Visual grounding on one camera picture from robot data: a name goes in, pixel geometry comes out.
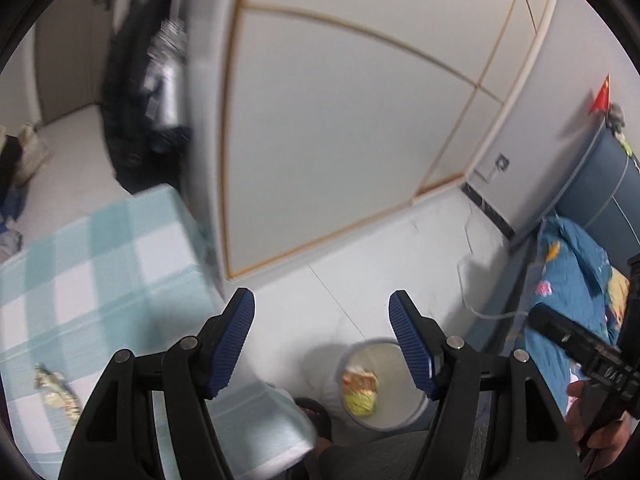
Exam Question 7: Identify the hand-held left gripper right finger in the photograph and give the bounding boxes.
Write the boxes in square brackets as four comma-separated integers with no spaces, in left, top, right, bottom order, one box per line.
[388,289,586,480]

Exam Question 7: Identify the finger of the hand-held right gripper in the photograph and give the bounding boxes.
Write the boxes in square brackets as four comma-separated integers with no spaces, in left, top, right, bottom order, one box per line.
[529,305,621,361]

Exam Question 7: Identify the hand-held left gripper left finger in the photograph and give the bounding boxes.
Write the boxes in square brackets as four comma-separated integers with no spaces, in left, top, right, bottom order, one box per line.
[57,287,257,480]

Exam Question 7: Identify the grey round trash bin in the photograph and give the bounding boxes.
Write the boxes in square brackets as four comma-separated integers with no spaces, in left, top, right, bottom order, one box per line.
[324,337,433,433]

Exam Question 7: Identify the orange snack wrapper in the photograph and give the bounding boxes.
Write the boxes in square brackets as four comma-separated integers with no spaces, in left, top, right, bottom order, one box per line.
[341,366,381,395]

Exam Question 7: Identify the yellow snack wrapper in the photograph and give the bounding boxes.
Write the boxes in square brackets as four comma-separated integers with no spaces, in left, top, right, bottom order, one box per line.
[345,391,377,417]

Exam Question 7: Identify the patterned clear yellow wrapper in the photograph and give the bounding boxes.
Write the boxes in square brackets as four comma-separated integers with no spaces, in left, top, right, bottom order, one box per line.
[34,364,83,423]

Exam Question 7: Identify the person's right hand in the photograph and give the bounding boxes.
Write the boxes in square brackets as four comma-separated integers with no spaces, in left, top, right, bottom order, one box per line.
[565,380,635,462]

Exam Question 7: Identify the blue printed bedsheet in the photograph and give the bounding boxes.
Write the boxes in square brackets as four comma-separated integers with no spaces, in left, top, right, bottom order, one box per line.
[515,216,640,411]

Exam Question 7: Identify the person's grey trouser leg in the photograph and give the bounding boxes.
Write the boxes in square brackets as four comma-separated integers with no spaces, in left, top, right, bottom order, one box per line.
[287,427,496,480]

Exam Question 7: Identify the black slipper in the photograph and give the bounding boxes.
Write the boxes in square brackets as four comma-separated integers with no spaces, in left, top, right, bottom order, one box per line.
[292,396,333,443]

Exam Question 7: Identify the green checked tablecloth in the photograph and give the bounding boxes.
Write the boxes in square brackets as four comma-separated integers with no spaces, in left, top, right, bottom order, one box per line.
[0,185,321,480]

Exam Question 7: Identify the grey plush toy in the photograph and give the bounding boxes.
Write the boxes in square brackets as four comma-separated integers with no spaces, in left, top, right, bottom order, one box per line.
[606,102,629,134]

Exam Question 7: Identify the small red flag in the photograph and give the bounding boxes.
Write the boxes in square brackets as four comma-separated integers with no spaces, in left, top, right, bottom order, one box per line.
[589,74,612,115]

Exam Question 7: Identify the clear plastic bags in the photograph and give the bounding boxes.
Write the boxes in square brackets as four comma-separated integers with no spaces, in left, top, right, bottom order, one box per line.
[0,230,25,263]

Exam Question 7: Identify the white wardrobe with gold trim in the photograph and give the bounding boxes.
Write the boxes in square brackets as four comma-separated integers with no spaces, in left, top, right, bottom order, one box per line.
[182,0,561,291]

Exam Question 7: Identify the silver folded umbrella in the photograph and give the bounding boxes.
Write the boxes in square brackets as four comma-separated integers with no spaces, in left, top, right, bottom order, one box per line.
[142,0,191,153]

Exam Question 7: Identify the beige bag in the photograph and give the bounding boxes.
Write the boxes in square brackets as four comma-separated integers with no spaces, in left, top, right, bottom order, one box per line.
[12,122,53,186]

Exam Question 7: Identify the black garment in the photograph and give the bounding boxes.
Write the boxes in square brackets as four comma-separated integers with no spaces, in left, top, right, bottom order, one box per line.
[0,130,22,186]

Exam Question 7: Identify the grey-brown door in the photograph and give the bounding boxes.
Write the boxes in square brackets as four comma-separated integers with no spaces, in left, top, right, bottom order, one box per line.
[32,0,126,126]

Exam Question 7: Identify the white cable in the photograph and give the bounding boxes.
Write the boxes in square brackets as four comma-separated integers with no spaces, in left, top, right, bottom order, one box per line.
[457,252,531,321]

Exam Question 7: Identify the wall socket with plug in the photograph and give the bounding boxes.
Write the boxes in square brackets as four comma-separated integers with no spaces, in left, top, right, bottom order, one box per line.
[482,152,511,181]

